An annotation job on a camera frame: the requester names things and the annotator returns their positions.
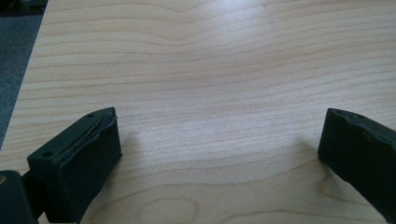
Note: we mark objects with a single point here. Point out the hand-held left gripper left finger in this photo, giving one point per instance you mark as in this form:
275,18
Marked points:
77,168

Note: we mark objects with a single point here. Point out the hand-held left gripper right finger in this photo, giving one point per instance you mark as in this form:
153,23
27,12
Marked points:
364,155

